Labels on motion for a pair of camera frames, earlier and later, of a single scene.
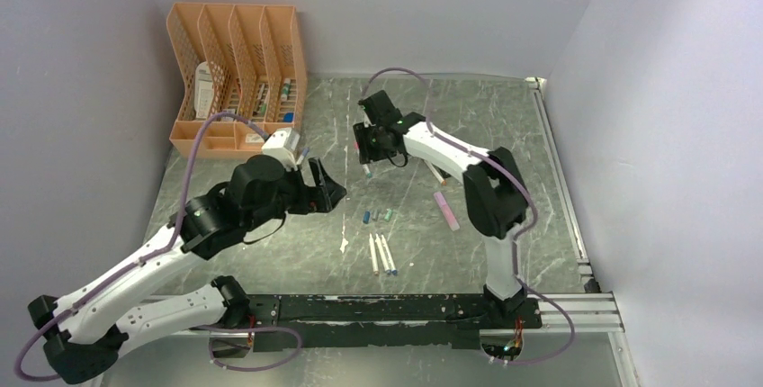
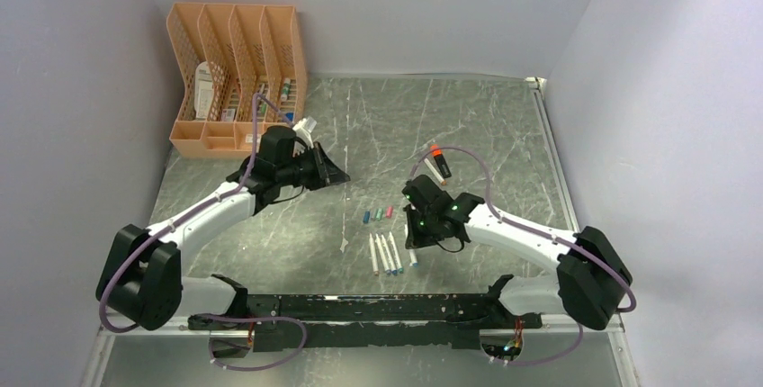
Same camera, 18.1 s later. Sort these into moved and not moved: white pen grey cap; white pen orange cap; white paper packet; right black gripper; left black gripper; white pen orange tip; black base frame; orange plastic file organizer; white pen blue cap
Moved: right black gripper; left black gripper; white pen blue cap
Not moved: orange plastic file organizer; white pen grey cap; white pen orange cap; white pen orange tip; black base frame; white paper packet
